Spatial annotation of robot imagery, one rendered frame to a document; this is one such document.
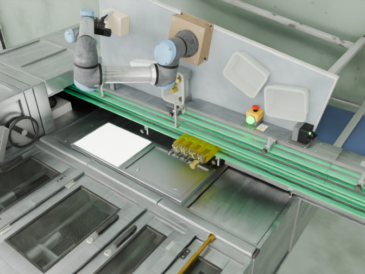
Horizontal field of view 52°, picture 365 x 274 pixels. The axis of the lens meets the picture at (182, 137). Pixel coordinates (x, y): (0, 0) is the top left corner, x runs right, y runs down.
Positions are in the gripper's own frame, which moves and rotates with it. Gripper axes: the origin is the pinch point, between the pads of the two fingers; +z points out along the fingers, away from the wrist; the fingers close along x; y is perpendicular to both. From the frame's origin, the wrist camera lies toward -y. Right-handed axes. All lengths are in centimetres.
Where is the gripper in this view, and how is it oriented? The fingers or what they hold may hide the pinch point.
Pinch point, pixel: (114, 22)
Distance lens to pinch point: 256.4
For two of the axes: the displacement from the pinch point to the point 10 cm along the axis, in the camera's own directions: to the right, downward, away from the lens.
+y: -7.9, -4.7, 4.1
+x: -1.1, 7.6, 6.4
